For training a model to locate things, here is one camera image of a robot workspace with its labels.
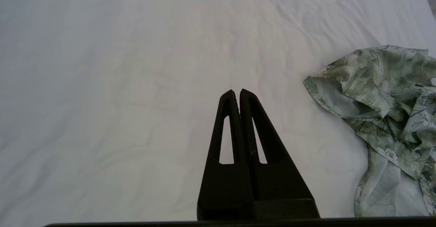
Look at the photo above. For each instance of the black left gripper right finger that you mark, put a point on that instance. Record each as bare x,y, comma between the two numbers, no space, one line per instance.
279,186

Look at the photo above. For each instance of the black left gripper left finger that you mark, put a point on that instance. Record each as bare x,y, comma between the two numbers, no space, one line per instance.
224,186

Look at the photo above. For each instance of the green floral button shirt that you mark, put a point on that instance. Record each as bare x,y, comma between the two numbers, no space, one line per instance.
385,101

